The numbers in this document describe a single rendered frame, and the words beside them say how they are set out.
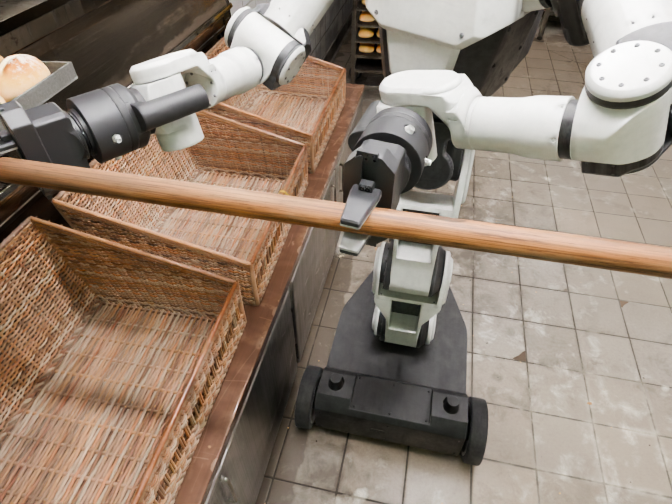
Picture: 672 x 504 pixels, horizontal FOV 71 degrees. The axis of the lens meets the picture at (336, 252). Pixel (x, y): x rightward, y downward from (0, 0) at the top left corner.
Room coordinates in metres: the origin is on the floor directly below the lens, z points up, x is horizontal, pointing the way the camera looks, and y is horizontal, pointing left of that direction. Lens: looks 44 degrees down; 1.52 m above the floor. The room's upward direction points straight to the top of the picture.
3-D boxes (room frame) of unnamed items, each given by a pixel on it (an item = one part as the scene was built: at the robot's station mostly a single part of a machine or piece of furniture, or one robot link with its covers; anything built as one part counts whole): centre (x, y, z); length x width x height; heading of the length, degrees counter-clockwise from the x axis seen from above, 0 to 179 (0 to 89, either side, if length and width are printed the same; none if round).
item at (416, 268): (0.88, -0.20, 0.78); 0.18 x 0.15 x 0.47; 77
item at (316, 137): (1.68, 0.25, 0.72); 0.56 x 0.49 x 0.28; 168
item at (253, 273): (1.09, 0.38, 0.72); 0.56 x 0.49 x 0.28; 169
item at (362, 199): (0.38, -0.02, 1.22); 0.06 x 0.03 x 0.02; 160
